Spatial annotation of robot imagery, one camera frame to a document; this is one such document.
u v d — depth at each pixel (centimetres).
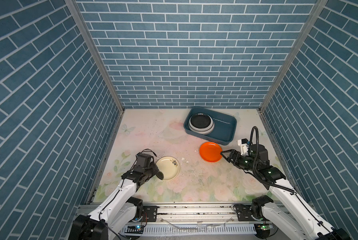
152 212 74
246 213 74
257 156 60
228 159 69
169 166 89
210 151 97
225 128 108
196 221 72
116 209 46
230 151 71
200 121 110
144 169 65
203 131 102
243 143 73
